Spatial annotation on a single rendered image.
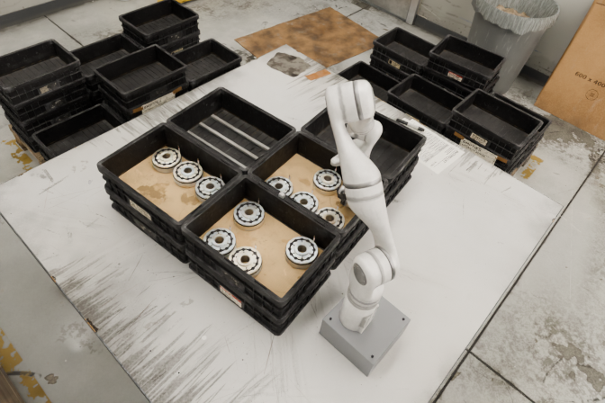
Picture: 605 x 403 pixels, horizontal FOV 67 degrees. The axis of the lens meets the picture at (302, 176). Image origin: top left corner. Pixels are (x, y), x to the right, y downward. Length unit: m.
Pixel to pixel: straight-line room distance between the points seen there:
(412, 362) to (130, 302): 0.89
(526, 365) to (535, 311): 0.31
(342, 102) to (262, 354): 0.81
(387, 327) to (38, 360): 1.56
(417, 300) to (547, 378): 1.07
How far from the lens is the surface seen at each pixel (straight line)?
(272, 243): 1.50
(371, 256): 1.15
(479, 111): 2.84
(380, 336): 1.43
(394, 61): 3.19
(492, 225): 1.94
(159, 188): 1.68
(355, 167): 1.06
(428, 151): 2.12
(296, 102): 2.23
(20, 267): 2.69
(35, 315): 2.51
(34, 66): 3.04
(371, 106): 1.04
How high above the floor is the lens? 2.07
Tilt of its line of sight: 47 degrees down
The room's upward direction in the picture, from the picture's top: 7 degrees clockwise
